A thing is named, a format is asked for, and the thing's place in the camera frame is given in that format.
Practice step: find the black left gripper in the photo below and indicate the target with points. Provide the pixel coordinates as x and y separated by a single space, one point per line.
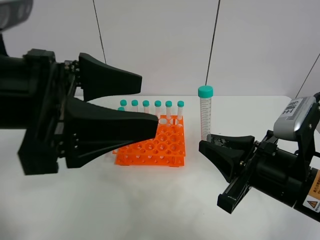
62 126

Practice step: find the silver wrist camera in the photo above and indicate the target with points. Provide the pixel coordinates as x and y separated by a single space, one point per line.
292 117
14 12

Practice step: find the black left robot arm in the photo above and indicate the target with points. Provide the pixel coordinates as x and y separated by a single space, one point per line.
15 92

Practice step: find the teal-capped test tube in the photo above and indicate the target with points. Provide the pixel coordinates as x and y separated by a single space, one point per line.
205 94

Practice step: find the orange test tube rack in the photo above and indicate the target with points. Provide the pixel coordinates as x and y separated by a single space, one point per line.
167 148

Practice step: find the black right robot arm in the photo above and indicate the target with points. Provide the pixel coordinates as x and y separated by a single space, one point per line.
312 202

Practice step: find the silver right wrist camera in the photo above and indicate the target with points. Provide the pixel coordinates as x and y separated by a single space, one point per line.
292 117

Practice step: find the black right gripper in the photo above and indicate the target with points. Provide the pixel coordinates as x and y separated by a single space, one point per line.
246 163

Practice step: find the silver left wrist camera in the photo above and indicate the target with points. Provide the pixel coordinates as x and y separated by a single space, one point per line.
14 12

